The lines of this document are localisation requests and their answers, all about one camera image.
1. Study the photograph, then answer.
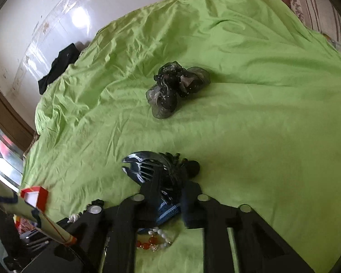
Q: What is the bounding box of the red patterned packet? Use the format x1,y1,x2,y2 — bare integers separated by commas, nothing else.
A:
14,216,40,235

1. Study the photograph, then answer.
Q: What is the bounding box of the brown knitted blanket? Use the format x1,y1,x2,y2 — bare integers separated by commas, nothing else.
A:
23,131,42,160

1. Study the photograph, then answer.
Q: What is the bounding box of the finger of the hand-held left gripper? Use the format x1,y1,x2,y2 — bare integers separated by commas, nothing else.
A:
0,203,56,273

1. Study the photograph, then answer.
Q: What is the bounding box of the leaded glass door panel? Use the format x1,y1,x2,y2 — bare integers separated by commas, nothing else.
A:
0,119,26,188

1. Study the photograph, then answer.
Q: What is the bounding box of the green bed sheet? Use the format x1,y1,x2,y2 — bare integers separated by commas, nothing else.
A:
20,0,341,273

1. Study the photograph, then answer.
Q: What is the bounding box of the black ruffled hair tie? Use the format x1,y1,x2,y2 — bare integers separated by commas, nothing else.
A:
165,152,201,182

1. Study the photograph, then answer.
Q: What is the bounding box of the white pearl bracelet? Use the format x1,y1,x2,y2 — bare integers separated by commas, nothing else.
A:
148,227,174,249

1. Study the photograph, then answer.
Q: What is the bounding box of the striped floral cloth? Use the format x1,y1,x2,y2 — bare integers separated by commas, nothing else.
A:
281,0,341,54

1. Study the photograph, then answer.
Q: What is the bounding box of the black hair claw clip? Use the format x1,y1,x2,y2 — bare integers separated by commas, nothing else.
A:
122,151,174,184

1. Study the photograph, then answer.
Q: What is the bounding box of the paper-wrapped stick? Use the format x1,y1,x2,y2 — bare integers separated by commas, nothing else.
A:
0,176,77,246

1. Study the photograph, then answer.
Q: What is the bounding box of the brown wooden door frame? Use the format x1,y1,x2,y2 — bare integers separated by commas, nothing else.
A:
0,74,37,148

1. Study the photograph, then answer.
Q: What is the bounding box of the black sheer dotted scrunchie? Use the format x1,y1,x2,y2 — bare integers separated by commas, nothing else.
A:
146,61,211,119

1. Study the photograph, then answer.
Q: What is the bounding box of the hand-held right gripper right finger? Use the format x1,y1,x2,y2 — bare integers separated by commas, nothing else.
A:
181,182,316,273

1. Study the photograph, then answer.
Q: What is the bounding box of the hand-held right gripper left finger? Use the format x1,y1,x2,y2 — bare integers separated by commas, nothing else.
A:
21,173,162,273

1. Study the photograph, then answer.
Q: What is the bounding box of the black cloth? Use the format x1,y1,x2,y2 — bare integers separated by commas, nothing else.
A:
38,43,80,94

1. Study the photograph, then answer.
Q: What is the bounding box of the blue striped hair clip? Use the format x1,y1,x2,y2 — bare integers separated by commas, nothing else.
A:
155,202,183,225

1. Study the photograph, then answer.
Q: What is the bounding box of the red box with white inside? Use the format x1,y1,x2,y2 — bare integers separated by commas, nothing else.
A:
20,186,49,212

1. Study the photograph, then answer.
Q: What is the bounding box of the orange bead bracelet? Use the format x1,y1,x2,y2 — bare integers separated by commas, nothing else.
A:
136,239,158,252

